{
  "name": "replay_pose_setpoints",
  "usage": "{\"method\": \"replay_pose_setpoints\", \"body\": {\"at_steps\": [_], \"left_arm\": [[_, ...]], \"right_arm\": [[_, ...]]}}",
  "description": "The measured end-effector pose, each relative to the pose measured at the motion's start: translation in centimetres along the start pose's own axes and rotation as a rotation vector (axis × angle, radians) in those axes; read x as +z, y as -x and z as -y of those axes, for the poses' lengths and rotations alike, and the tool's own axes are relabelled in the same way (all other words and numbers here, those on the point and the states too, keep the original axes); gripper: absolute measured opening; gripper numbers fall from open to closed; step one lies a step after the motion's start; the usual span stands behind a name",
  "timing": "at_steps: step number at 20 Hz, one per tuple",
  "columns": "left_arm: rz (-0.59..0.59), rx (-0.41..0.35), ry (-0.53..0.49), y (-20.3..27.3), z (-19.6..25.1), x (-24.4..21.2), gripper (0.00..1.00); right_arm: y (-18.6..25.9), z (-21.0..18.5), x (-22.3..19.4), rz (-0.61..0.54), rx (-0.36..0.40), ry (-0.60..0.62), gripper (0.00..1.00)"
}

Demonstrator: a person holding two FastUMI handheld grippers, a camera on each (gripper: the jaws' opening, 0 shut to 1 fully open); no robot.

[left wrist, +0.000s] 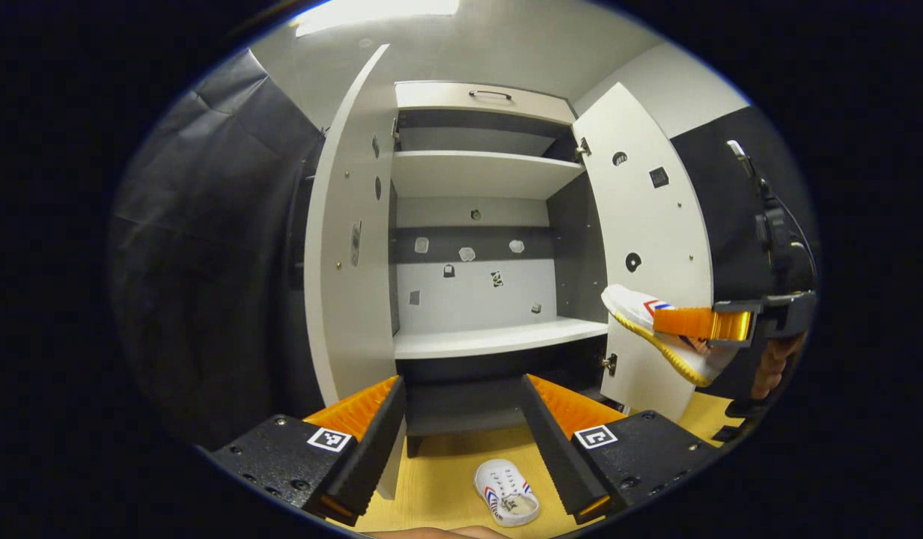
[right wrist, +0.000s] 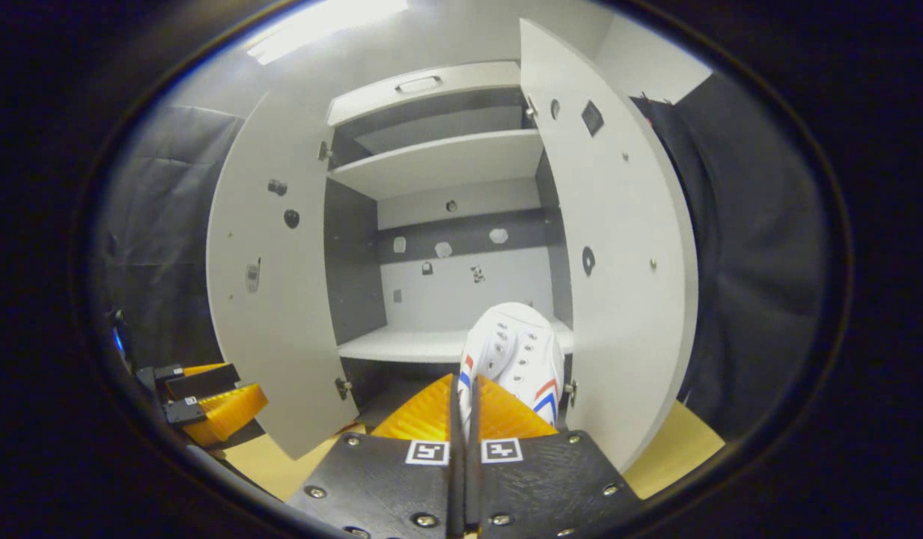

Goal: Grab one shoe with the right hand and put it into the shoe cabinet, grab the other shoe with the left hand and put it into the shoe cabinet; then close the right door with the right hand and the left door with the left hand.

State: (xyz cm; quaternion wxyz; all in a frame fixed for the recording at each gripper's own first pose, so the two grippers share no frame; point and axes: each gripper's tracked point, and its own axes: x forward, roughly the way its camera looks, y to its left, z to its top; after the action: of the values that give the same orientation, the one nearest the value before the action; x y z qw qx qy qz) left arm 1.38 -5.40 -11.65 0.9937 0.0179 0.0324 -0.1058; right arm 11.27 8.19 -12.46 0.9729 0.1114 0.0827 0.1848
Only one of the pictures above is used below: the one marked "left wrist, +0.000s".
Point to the black backdrop cloth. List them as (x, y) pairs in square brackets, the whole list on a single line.
[(206, 262)]

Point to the white cabinet drawer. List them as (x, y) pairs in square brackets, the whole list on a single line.
[(446, 105)]

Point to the white cabinet door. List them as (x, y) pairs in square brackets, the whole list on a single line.
[(656, 224), (349, 314)]

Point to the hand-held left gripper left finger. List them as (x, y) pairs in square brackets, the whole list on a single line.
[(367, 457)]

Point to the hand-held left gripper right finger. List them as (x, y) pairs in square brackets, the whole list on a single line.
[(562, 449)]

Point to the white striped shoe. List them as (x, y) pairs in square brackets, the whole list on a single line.
[(506, 486), (633, 307)]

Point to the ceiling light panel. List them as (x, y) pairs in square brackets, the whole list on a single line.
[(379, 11)]

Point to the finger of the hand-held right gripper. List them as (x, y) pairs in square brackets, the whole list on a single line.
[(693, 323)]

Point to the white shoe cabinet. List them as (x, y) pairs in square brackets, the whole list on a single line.
[(491, 176)]

